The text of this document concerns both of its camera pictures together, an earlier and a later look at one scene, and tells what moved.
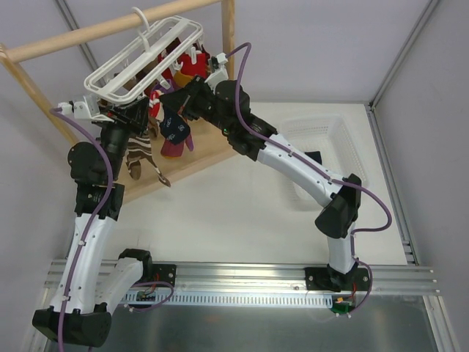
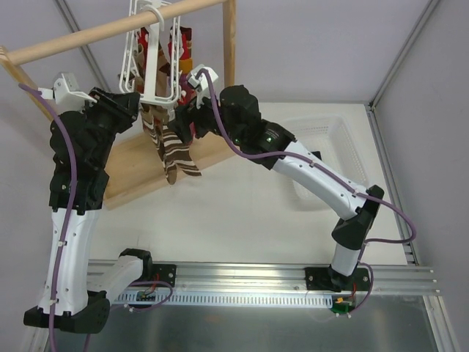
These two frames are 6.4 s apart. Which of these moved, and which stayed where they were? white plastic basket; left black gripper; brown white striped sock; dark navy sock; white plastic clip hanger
Moved: white plastic clip hanger; brown white striped sock; left black gripper
Stayed: white plastic basket; dark navy sock
